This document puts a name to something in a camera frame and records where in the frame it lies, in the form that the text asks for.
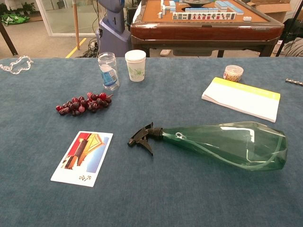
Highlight green transparent spray bottle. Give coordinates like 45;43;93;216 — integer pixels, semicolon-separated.
127;121;288;171

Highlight white paper cup green print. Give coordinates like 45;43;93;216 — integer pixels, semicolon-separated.
125;50;147;83

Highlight clear plastic jar blue label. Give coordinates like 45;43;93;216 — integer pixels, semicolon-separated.
98;52;120;91

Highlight red artificial grape bunch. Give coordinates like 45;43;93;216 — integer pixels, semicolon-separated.
56;92;114;117

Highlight postcard with palace photo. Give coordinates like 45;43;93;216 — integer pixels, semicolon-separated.
50;131;114;188

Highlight blue machine stand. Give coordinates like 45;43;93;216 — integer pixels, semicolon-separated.
96;0;132;58

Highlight round clear toothpick container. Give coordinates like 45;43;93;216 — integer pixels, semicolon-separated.
223;65;244;83

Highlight white notepad yellow stripe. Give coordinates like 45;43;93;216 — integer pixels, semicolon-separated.
201;76;281;123

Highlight brown mahjong table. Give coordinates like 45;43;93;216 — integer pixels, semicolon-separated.
130;0;285;58

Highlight row of face-up mahjong tiles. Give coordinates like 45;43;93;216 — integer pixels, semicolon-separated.
172;12;237;21

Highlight wooden pole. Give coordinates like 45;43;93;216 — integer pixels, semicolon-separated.
72;0;80;51

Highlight cardboard box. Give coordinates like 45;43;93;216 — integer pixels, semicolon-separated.
250;0;294;23

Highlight black table leg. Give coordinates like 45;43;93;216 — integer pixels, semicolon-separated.
0;21;19;57

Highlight black tripod stand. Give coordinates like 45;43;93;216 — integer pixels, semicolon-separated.
276;0;303;57

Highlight green potted plants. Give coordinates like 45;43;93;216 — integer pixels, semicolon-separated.
0;1;36;16

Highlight green bag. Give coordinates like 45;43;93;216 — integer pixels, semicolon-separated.
0;13;31;26

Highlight clear crystal bead chain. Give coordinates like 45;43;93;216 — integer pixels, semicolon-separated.
0;55;35;76

